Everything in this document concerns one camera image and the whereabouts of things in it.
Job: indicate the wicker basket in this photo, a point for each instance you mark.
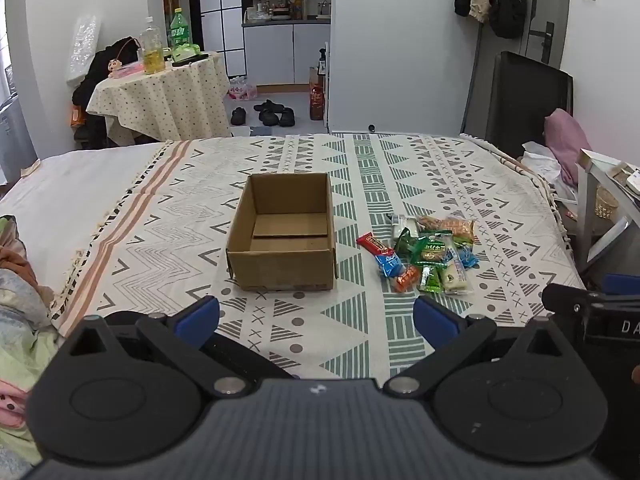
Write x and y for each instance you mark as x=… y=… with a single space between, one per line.
x=606 y=202

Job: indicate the black clothing pile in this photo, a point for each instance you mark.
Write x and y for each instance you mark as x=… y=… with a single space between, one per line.
x=95 y=85

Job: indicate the small table with dotted cloth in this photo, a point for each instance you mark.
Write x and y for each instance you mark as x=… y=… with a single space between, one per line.
x=160 y=100

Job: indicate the spray bottle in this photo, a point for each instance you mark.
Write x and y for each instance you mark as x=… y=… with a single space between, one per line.
x=322 y=62

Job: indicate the pink package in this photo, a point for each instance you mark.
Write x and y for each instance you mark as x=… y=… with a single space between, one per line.
x=130 y=70

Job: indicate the red gift box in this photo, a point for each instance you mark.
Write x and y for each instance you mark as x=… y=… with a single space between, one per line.
x=316 y=102

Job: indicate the green soda bottle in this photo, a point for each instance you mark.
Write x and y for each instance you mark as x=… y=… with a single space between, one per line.
x=180 y=30

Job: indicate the orange bottle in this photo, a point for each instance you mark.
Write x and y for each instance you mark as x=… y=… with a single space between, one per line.
x=298 y=7

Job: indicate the white bed sheet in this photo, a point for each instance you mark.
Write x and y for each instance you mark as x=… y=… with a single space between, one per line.
x=75 y=190

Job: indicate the small green snack packet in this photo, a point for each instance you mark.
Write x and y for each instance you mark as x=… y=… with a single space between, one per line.
x=429 y=280

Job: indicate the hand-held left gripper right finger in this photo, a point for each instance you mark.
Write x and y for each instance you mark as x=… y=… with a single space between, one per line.
x=435 y=317

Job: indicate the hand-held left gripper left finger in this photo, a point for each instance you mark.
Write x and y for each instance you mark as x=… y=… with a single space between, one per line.
x=200 y=317

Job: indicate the pink cloth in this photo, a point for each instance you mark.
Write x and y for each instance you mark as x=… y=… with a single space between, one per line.
x=567 y=145

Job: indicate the long white cake packet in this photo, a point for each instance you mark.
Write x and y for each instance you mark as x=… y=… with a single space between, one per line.
x=457 y=277

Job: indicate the bubble wrap sheet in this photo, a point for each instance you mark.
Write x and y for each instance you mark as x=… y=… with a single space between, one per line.
x=84 y=45

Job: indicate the cardboard box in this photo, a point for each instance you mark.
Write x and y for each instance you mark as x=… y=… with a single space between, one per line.
x=280 y=270

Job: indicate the green tissue pack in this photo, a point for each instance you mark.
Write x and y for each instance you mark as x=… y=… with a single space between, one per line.
x=185 y=52

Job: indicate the green-ended cookie packet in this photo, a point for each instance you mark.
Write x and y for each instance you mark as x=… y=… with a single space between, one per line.
x=430 y=252

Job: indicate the black grid sliding door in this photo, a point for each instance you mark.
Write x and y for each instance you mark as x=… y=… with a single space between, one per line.
x=220 y=10

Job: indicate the red snack bar packet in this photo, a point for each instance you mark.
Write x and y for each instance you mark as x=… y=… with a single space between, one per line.
x=372 y=245

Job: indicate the black slipper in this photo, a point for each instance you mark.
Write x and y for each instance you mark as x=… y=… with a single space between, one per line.
x=269 y=117
x=287 y=117
x=238 y=116
x=269 y=106

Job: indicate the clear bottle yellow liquid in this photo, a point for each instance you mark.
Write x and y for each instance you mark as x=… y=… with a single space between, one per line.
x=152 y=47

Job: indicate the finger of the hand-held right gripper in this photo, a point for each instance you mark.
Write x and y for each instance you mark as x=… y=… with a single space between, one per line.
x=622 y=284
x=565 y=297

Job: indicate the white plastic bag on floor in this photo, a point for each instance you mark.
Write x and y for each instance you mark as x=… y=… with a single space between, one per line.
x=242 y=89

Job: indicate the white kitchen cabinet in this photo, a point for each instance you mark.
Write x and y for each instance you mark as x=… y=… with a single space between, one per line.
x=280 y=52

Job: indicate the black flat panel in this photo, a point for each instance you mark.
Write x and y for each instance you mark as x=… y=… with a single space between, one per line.
x=525 y=100

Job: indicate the clear white cracker packet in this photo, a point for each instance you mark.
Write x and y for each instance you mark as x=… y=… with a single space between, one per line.
x=402 y=224

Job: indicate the blue floor mat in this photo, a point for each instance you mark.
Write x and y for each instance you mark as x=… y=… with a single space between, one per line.
x=261 y=131

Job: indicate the black tray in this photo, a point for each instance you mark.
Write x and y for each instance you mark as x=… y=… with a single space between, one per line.
x=197 y=59

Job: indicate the beige paper piece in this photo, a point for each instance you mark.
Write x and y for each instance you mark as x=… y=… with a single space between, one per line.
x=30 y=167

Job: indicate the blue snack packet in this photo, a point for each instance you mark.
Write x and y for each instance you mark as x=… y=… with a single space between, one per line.
x=390 y=264
x=467 y=258

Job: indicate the small orange snack packet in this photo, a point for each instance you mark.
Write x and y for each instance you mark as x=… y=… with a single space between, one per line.
x=406 y=279

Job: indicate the cartoon doll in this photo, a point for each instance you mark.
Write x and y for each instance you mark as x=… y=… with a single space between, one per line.
x=114 y=66

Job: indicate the patterned geometric blanket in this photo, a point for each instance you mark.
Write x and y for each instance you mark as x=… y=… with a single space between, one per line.
x=320 y=325

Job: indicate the orange rice cracker packet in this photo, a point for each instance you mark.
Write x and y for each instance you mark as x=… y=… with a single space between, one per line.
x=447 y=226

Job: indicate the white crumpled cloth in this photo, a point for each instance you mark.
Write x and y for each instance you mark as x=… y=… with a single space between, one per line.
x=545 y=165

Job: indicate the hanging black bag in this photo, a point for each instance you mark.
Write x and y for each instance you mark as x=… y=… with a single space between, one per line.
x=507 y=5

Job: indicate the white side table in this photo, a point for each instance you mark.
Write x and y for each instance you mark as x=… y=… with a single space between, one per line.
x=600 y=170

